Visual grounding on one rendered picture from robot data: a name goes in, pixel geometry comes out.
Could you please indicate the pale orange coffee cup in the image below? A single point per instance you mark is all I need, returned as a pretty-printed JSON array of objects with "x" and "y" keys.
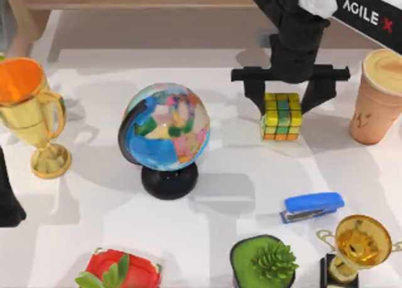
[{"x": 375, "y": 105}]

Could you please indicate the yellow and green puzzle cube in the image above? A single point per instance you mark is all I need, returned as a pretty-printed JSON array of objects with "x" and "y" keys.
[{"x": 281, "y": 118}]

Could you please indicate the green plant in black pot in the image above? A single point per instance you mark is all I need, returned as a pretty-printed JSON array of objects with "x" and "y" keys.
[{"x": 264, "y": 263}]

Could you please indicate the wooden open shelf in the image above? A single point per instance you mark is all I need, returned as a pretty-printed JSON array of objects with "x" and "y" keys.
[{"x": 141, "y": 24}]

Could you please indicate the green plant in red pot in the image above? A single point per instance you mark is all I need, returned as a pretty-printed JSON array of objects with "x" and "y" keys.
[{"x": 122, "y": 269}]

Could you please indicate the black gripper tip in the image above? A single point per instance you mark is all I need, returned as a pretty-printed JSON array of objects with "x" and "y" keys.
[{"x": 7, "y": 200}]

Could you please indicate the colourful globe on black stand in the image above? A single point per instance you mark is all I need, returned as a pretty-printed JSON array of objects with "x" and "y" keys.
[{"x": 166, "y": 127}]

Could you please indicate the blue stapler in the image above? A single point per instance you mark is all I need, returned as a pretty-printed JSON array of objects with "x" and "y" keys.
[{"x": 311, "y": 206}]

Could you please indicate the gold trophy on black base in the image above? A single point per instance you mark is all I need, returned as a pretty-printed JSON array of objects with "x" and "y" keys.
[{"x": 358, "y": 247}]

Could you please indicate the large gold trophy cup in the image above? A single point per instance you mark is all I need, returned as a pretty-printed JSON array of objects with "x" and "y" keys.
[{"x": 28, "y": 108}]

